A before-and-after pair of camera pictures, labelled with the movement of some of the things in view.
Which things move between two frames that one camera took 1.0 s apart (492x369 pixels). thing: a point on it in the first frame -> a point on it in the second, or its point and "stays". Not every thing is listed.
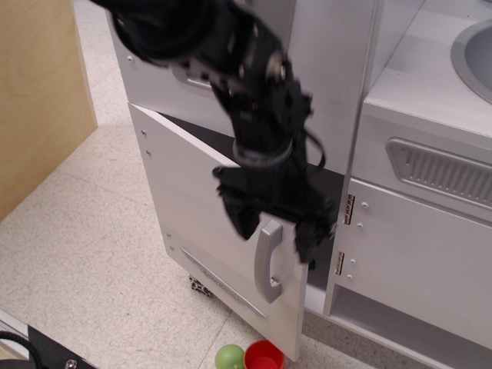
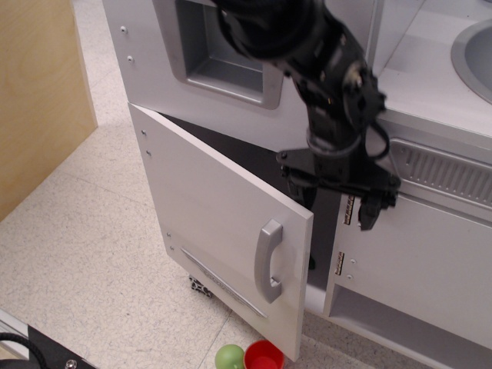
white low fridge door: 202,235 stays
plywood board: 46,103 stays
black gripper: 286,189 -> 354,172
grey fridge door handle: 269,240 stays
